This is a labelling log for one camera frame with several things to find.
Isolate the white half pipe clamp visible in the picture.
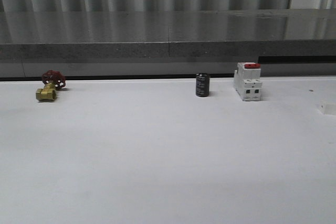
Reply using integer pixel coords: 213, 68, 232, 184
319, 102, 336, 115

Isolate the black cylindrical capacitor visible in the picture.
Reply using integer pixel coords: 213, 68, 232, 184
195, 73, 210, 97

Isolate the brass valve red handwheel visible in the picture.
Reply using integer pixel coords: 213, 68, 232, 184
35, 70, 66, 101

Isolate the grey stone counter ledge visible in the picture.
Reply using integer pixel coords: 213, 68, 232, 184
1, 9, 335, 79

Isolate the white circuit breaker red switch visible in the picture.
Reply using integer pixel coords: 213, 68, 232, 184
234, 62, 262, 101

